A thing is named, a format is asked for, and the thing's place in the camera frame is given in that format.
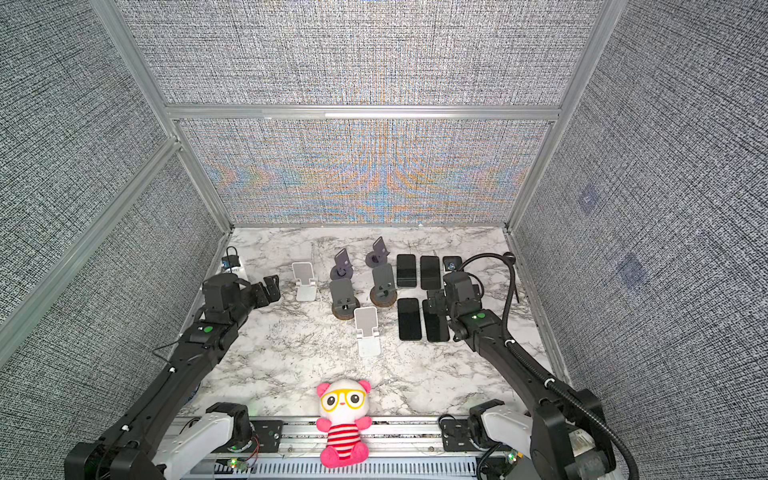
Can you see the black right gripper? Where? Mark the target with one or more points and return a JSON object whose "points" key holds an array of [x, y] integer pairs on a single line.
{"points": [[438, 300]]}

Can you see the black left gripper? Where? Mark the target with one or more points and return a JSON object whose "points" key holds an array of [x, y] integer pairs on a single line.
{"points": [[272, 287]]}

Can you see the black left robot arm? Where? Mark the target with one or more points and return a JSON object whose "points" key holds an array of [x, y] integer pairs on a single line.
{"points": [[131, 448]]}

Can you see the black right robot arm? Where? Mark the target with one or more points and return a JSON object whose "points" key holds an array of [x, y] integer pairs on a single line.
{"points": [[565, 439]]}

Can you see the white rear phone stand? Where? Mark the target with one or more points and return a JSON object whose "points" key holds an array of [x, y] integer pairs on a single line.
{"points": [[306, 282]]}

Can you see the white phone stand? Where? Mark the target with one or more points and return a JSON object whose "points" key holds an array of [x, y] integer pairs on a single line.
{"points": [[367, 332], [306, 282]]}

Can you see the round wooden right stand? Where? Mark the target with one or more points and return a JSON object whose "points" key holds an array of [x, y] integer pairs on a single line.
{"points": [[384, 293]]}

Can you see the white front phone stand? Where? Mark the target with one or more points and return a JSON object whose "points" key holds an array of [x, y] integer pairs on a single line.
{"points": [[367, 332]]}

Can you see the round dark rear left stand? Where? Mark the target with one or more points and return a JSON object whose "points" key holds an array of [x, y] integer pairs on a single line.
{"points": [[343, 268]]}

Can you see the pink panda plush toy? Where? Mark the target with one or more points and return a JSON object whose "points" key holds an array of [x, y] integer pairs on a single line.
{"points": [[344, 407]]}

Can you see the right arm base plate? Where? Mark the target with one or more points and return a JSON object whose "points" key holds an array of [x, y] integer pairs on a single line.
{"points": [[455, 435]]}

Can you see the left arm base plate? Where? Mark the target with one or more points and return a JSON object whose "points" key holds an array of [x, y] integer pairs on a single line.
{"points": [[266, 437]]}

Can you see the aluminium front rail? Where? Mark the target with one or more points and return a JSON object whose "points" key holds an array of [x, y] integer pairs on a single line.
{"points": [[407, 447]]}

